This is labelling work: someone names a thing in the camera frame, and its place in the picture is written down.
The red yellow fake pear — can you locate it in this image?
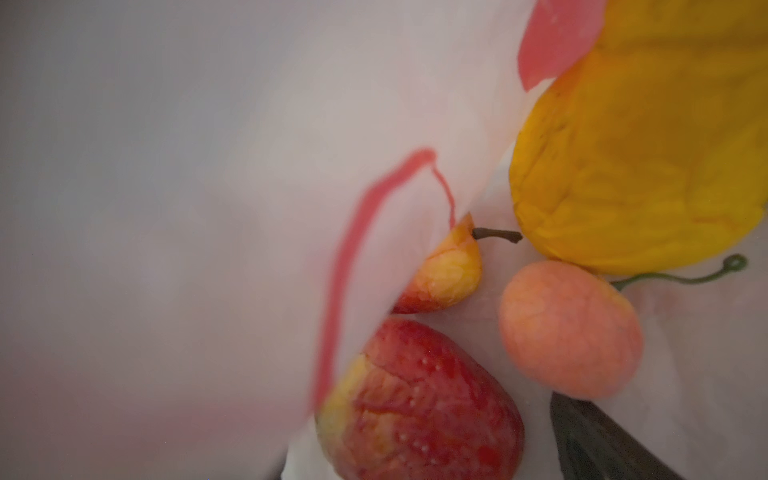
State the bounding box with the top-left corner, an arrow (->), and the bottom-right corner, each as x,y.
392,214 -> 523,314

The yellow fake lemon with stem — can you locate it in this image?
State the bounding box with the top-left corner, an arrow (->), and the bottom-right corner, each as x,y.
509,1 -> 767,275

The red fake strawberry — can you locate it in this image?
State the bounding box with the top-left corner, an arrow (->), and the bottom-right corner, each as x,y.
315,318 -> 525,480

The pink translucent plastic bag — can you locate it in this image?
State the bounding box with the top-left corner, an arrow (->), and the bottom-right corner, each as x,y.
0,0 -> 768,480

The small pink fake peach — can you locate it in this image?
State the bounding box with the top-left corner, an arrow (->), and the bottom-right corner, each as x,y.
497,253 -> 749,401

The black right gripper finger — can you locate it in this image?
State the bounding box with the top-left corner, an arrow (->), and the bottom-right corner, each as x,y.
550,393 -> 683,480

